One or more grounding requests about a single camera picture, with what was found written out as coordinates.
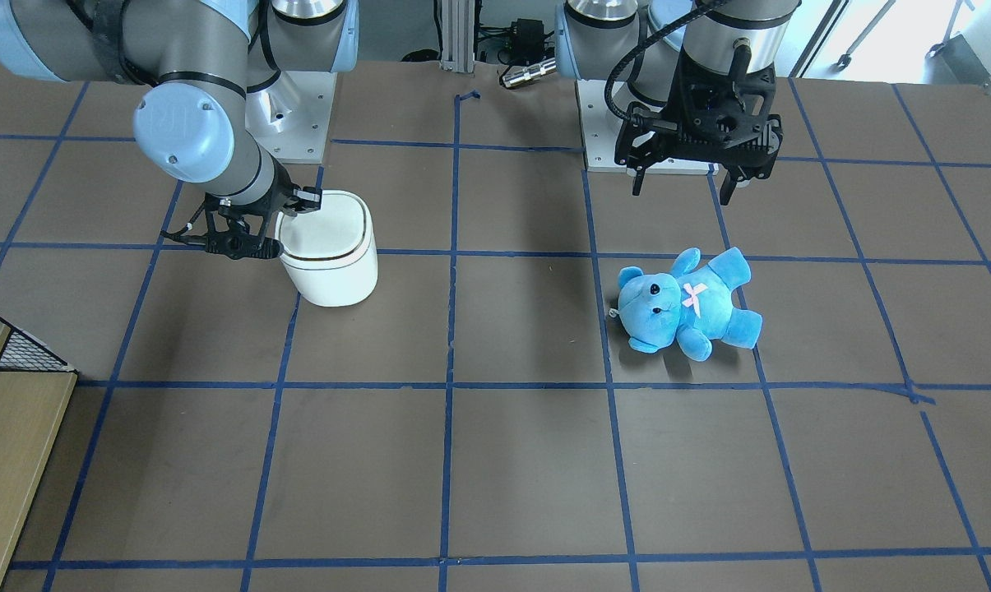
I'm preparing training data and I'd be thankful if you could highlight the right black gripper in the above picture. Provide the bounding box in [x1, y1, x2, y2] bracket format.
[160, 169, 322, 260]

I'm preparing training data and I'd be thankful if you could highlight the wooden wire mesh shelf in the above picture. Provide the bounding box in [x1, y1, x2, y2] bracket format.
[0, 317, 77, 585]

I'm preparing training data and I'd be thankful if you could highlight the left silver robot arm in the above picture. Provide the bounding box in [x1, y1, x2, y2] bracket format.
[553, 1, 799, 205]

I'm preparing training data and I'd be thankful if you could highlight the aluminium frame post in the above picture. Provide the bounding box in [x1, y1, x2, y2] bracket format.
[436, 0, 479, 75]

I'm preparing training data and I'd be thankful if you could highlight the blue teddy bear plush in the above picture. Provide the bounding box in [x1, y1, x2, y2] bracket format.
[610, 247, 763, 361]

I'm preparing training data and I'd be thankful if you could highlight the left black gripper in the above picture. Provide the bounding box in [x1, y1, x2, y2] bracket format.
[614, 62, 784, 206]

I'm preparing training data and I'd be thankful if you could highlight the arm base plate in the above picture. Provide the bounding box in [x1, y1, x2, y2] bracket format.
[576, 79, 722, 175]
[246, 72, 340, 164]

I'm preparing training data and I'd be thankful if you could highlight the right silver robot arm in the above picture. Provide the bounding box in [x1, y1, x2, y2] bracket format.
[0, 1, 359, 260]

